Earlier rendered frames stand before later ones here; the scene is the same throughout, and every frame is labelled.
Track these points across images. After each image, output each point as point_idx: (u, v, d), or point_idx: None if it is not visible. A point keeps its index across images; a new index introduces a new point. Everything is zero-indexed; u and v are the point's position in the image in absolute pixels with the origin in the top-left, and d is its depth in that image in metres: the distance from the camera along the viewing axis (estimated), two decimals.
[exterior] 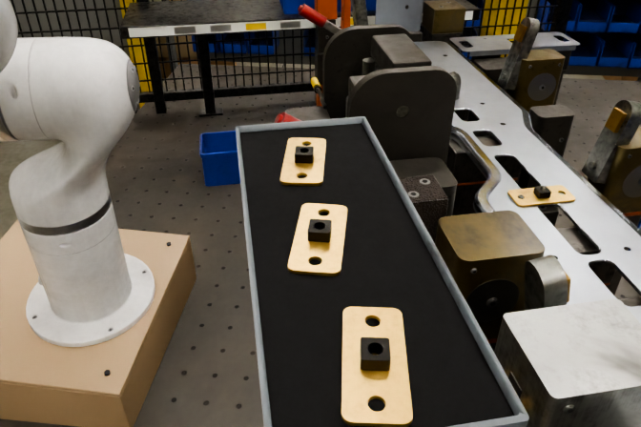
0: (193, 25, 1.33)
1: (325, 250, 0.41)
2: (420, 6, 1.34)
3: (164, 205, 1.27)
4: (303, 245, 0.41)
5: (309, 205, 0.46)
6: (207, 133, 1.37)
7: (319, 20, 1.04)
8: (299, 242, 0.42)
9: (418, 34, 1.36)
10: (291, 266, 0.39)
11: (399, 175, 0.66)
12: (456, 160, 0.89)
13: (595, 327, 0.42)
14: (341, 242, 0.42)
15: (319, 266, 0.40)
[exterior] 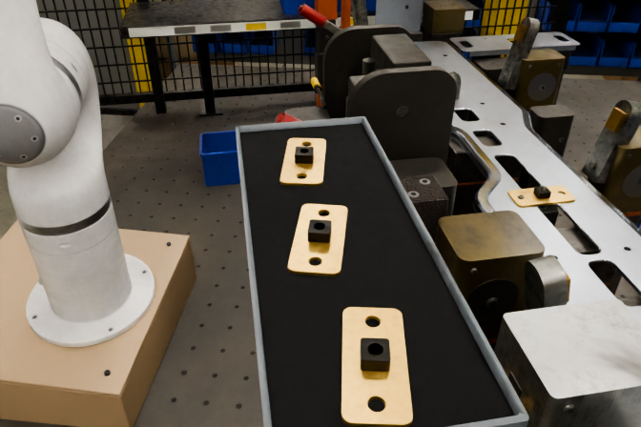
0: (193, 25, 1.33)
1: (325, 251, 0.41)
2: (420, 6, 1.34)
3: (164, 205, 1.27)
4: (303, 246, 0.41)
5: (309, 206, 0.46)
6: (207, 133, 1.37)
7: (319, 20, 1.04)
8: (299, 243, 0.42)
9: (418, 34, 1.36)
10: (291, 267, 0.39)
11: (399, 175, 0.66)
12: (456, 160, 0.89)
13: (595, 327, 0.42)
14: (341, 243, 0.42)
15: (319, 267, 0.40)
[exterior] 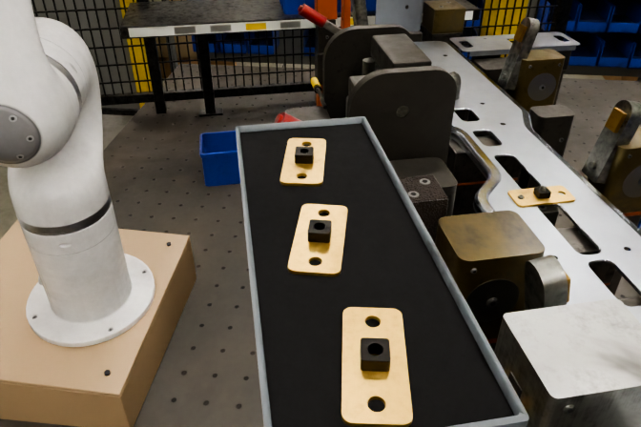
0: (193, 25, 1.33)
1: (325, 251, 0.41)
2: (420, 6, 1.34)
3: (164, 205, 1.27)
4: (303, 246, 0.41)
5: (309, 206, 0.46)
6: (207, 133, 1.37)
7: (319, 20, 1.04)
8: (299, 243, 0.42)
9: (418, 34, 1.36)
10: (291, 267, 0.39)
11: (399, 175, 0.66)
12: (456, 160, 0.89)
13: (595, 327, 0.42)
14: (341, 243, 0.42)
15: (319, 267, 0.40)
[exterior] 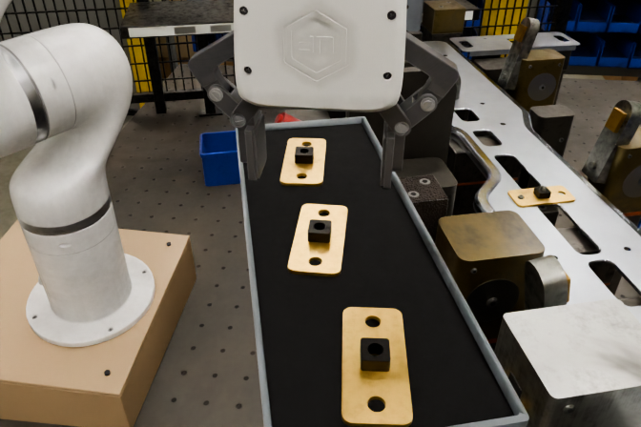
0: (193, 25, 1.33)
1: (325, 251, 0.41)
2: (420, 6, 1.34)
3: (164, 205, 1.27)
4: (303, 246, 0.41)
5: (309, 206, 0.46)
6: (207, 133, 1.37)
7: None
8: (299, 243, 0.42)
9: (418, 34, 1.36)
10: (291, 267, 0.39)
11: (399, 175, 0.66)
12: (456, 160, 0.89)
13: (595, 327, 0.42)
14: (341, 243, 0.42)
15: (319, 267, 0.40)
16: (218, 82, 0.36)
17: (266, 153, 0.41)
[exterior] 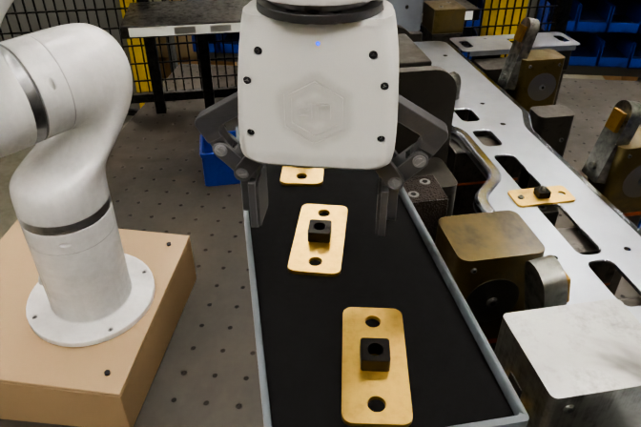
0: (193, 25, 1.33)
1: (325, 251, 0.41)
2: (420, 6, 1.34)
3: (164, 205, 1.27)
4: (303, 246, 0.41)
5: (309, 206, 0.46)
6: None
7: None
8: (299, 243, 0.42)
9: (418, 34, 1.36)
10: (291, 267, 0.39)
11: None
12: (456, 160, 0.89)
13: (595, 327, 0.42)
14: (341, 243, 0.42)
15: (319, 267, 0.40)
16: (223, 138, 0.38)
17: (268, 200, 0.43)
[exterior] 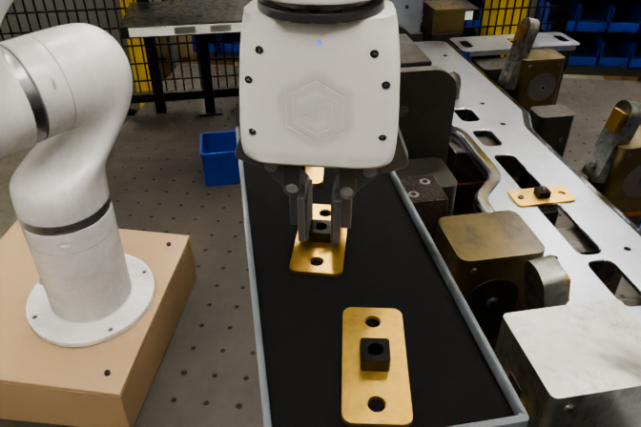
0: (193, 25, 1.33)
1: (327, 251, 0.41)
2: (420, 6, 1.34)
3: (164, 205, 1.27)
4: (305, 246, 0.41)
5: None
6: (207, 133, 1.37)
7: None
8: (301, 243, 0.42)
9: (418, 34, 1.36)
10: (293, 267, 0.39)
11: (399, 175, 0.66)
12: (456, 160, 0.89)
13: (595, 327, 0.42)
14: (342, 243, 0.42)
15: (320, 267, 0.40)
16: None
17: (312, 213, 0.43)
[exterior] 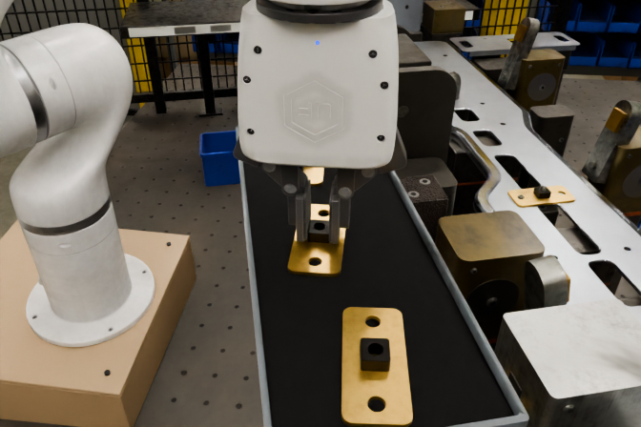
0: (193, 25, 1.33)
1: (325, 251, 0.41)
2: (420, 6, 1.34)
3: (164, 205, 1.27)
4: (303, 246, 0.41)
5: None
6: (207, 133, 1.37)
7: None
8: (299, 243, 0.42)
9: (418, 34, 1.36)
10: (291, 267, 0.39)
11: (399, 175, 0.66)
12: (456, 160, 0.89)
13: (595, 327, 0.42)
14: (341, 243, 0.42)
15: (319, 267, 0.40)
16: None
17: (311, 213, 0.43)
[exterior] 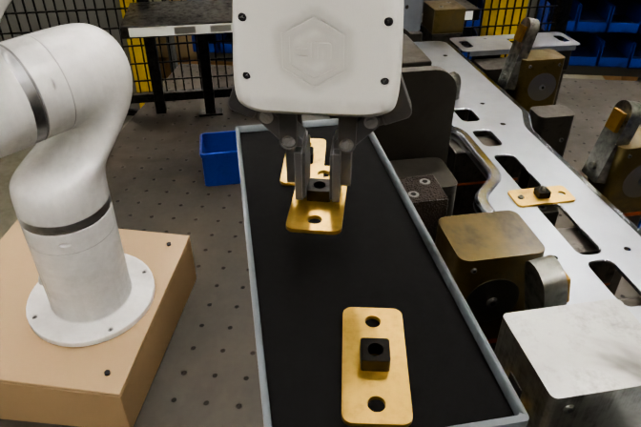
0: (193, 25, 1.33)
1: (325, 210, 0.39)
2: (420, 6, 1.34)
3: (164, 205, 1.27)
4: (302, 205, 0.39)
5: None
6: (207, 133, 1.37)
7: None
8: (299, 202, 0.40)
9: (418, 34, 1.36)
10: (289, 225, 0.37)
11: (399, 175, 0.66)
12: (456, 160, 0.89)
13: (595, 327, 0.42)
14: (341, 202, 0.40)
15: (319, 224, 0.37)
16: None
17: (310, 172, 0.41)
